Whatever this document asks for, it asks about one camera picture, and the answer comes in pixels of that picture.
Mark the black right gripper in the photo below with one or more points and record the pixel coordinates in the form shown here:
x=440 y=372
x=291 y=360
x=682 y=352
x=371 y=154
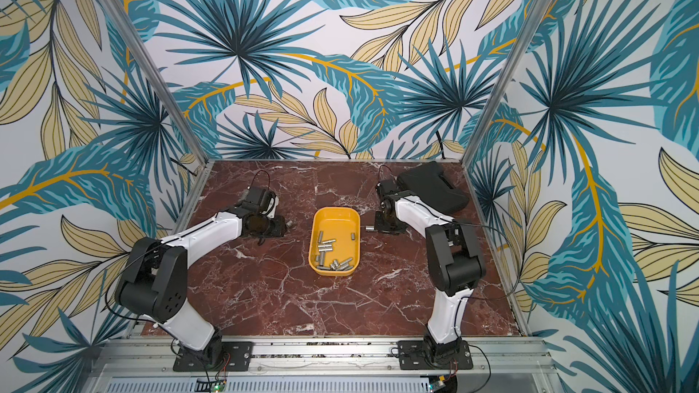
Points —
x=379 y=222

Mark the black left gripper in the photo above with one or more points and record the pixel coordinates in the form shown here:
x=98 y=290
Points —
x=279 y=229

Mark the yellow plastic storage tray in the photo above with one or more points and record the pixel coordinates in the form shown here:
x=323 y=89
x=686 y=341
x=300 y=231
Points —
x=335 y=221

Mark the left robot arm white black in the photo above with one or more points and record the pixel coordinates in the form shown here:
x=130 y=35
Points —
x=155 y=281

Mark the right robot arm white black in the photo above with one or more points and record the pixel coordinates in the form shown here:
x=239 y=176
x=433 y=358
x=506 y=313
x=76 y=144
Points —
x=454 y=257

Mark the silver socket pile in tray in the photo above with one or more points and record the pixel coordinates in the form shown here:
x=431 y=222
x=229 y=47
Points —
x=334 y=253

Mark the black tool case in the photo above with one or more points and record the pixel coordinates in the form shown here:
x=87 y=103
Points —
x=429 y=183

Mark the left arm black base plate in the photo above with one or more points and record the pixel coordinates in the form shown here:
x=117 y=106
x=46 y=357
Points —
x=217 y=357

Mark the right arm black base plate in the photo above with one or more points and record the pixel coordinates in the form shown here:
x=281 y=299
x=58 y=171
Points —
x=417 y=355

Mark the aluminium front rail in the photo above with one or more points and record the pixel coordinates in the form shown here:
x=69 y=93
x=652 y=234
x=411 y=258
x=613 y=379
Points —
x=344 y=364

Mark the aluminium frame post left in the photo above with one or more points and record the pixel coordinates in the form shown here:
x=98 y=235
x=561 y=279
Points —
x=148 y=67

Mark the aluminium frame post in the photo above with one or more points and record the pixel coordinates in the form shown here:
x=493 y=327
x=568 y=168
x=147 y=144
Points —
x=520 y=45
x=148 y=67

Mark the aluminium frame post right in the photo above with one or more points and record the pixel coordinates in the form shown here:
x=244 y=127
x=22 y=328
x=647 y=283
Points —
x=520 y=45

